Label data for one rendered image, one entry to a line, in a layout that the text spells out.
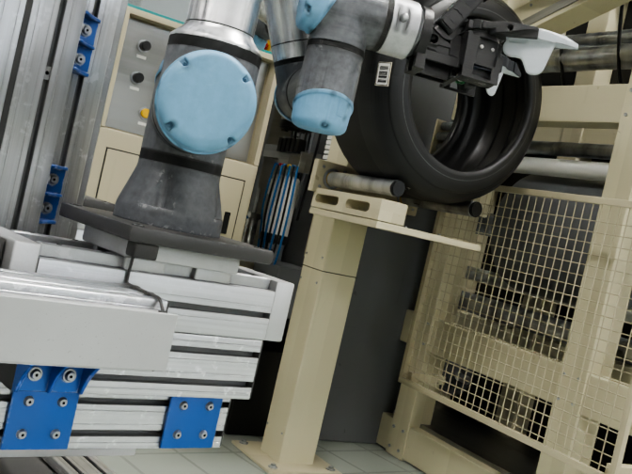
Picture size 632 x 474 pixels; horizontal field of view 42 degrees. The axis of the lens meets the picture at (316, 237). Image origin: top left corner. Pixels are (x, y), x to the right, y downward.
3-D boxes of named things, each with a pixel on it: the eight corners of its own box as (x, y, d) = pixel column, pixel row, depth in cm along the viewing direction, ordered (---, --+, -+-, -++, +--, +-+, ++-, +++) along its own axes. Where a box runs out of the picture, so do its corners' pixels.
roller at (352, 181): (333, 168, 249) (339, 181, 251) (322, 176, 248) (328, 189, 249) (401, 177, 219) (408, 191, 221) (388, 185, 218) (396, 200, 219)
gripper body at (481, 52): (476, 99, 115) (396, 76, 112) (486, 39, 116) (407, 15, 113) (503, 86, 108) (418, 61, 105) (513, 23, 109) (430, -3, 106)
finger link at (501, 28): (539, 50, 109) (474, 46, 112) (541, 37, 109) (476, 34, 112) (536, 36, 104) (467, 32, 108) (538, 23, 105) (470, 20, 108)
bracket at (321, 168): (307, 190, 249) (314, 158, 248) (410, 215, 269) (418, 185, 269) (312, 191, 246) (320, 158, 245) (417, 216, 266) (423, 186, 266)
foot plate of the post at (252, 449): (230, 442, 270) (232, 435, 270) (301, 447, 283) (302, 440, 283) (267, 474, 247) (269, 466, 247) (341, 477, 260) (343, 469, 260)
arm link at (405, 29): (378, 5, 112) (401, -16, 104) (409, 14, 113) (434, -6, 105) (368, 58, 111) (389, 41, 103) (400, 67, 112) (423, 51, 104)
